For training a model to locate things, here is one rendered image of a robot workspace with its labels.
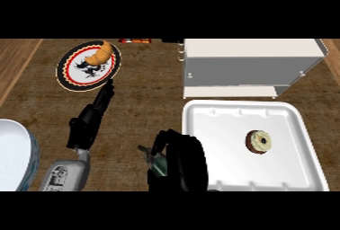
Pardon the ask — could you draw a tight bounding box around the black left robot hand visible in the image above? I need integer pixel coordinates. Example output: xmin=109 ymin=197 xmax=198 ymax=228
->
xmin=65 ymin=78 xmax=117 ymax=151

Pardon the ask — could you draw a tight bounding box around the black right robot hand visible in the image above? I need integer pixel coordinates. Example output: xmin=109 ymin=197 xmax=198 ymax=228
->
xmin=148 ymin=128 xmax=210 ymax=192

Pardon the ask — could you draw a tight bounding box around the red and orange packet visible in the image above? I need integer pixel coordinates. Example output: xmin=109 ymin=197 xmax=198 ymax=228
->
xmin=117 ymin=38 xmax=154 ymax=45

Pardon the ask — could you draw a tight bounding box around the round patterned plate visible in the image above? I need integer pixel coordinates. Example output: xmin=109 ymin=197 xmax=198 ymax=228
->
xmin=55 ymin=40 xmax=123 ymax=93

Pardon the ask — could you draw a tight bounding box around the white tiered shelf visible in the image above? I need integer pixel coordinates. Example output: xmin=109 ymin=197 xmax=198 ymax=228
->
xmin=177 ymin=38 xmax=331 ymax=100

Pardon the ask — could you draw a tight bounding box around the white rectangular tray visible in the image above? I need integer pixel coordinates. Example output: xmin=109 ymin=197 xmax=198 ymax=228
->
xmin=180 ymin=99 xmax=332 ymax=192

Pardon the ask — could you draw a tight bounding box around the golden croissant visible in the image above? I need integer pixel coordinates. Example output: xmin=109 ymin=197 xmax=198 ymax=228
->
xmin=83 ymin=40 xmax=114 ymax=66

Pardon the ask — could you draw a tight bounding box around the brown cream-topped donut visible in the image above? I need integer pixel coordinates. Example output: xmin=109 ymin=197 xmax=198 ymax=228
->
xmin=244 ymin=128 xmax=273 ymax=155

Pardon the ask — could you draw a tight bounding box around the white bowl with blue rim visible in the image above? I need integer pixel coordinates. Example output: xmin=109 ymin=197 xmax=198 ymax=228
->
xmin=0 ymin=119 xmax=41 ymax=192

